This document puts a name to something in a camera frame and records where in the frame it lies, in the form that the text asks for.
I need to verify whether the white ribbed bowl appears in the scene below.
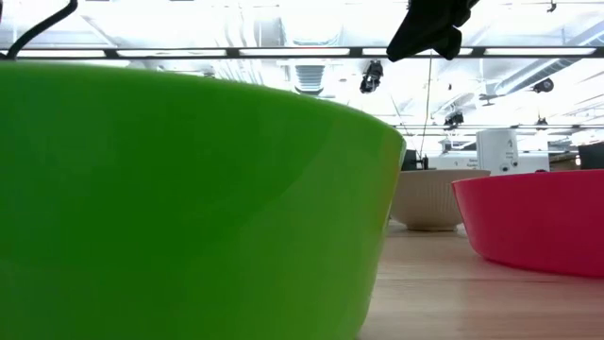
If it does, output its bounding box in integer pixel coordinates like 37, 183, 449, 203
389, 168, 492, 232

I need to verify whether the thin hanging cable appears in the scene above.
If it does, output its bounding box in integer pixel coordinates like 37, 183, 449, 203
417, 51, 434, 157

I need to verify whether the white appliance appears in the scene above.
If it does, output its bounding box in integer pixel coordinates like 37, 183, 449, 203
475, 128, 520, 176

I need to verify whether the red plastic bowl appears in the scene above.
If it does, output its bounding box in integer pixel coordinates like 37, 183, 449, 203
451, 168, 604, 279

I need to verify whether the green plastic bowl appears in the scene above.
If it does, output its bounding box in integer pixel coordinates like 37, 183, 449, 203
0, 60, 407, 340

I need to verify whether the black aluminium frame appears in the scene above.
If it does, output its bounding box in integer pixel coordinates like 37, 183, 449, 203
0, 45, 604, 60

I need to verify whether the ceiling air vent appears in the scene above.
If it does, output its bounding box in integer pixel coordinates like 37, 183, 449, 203
294, 64, 327, 95

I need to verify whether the black computer monitor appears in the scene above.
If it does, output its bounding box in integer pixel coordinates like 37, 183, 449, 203
400, 148, 429, 172
578, 141, 604, 170

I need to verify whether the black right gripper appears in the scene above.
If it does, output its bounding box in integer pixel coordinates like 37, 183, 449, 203
386, 0, 480, 62

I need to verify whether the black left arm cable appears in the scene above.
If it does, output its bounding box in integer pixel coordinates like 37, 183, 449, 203
3, 0, 79, 60

